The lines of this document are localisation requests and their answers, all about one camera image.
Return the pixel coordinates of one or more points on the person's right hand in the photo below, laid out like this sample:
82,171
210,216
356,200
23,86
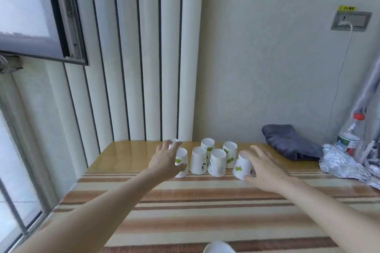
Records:
267,172

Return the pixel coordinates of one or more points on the person's left hand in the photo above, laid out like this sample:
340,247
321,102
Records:
163,163

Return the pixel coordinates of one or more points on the person's right thumb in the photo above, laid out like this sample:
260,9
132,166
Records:
250,179

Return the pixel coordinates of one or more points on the person's left thumb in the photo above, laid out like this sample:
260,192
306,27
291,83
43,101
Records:
181,166

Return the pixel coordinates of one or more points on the person's right forearm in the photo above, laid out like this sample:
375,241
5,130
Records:
326,214

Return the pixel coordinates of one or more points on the person's left forearm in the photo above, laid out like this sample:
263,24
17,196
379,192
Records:
89,217

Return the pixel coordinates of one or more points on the group of leaf-print paper cups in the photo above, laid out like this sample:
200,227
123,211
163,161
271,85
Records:
218,162

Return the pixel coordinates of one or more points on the striped brown table cloth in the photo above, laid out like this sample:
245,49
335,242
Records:
207,211

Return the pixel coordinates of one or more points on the folded grey cloth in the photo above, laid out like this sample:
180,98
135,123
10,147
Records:
285,140

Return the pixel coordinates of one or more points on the plain white cup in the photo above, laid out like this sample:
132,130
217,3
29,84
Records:
219,247

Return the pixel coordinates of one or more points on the crumpled aluminium foil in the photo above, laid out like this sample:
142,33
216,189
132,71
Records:
341,162

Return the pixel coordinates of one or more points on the clear bottle with red cap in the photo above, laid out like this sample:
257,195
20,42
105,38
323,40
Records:
350,138

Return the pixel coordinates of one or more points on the white vertical blind panels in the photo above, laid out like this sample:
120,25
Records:
133,54

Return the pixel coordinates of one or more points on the dark open window sash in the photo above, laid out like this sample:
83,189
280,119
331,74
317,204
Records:
26,45

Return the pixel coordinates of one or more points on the yellow label sticker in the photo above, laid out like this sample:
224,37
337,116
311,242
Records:
348,8

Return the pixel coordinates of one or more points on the grey fixed window frame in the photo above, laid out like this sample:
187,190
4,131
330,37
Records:
20,155

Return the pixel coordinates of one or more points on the grey wall socket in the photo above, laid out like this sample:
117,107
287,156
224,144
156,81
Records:
357,20

